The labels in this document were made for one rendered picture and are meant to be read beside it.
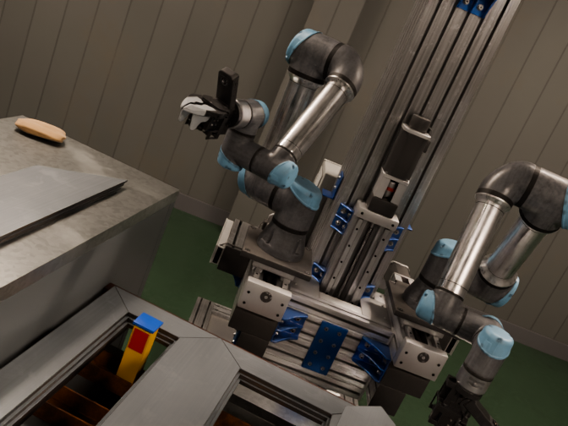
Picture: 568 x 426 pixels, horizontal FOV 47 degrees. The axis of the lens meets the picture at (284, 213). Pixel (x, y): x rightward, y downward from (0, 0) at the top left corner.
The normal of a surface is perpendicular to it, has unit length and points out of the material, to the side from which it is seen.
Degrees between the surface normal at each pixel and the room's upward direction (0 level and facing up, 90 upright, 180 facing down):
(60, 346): 0
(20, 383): 0
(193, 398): 0
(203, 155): 90
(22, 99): 90
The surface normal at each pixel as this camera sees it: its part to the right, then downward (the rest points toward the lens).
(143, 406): 0.37, -0.87
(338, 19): -0.04, 0.32
